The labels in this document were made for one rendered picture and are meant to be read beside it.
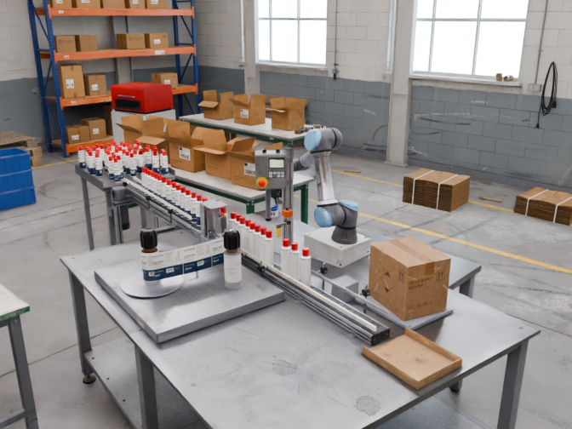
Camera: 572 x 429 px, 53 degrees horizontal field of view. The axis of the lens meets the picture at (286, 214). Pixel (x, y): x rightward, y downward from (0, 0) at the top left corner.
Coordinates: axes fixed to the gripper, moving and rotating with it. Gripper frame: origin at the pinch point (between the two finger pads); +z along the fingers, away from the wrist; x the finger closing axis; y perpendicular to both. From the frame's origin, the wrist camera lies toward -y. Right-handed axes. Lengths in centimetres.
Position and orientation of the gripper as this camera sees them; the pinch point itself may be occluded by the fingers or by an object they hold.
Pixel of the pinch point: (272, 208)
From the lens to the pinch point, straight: 362.1
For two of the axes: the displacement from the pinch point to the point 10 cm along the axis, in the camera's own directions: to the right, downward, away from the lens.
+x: 6.9, -2.4, 6.9
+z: 0.0, 9.5, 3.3
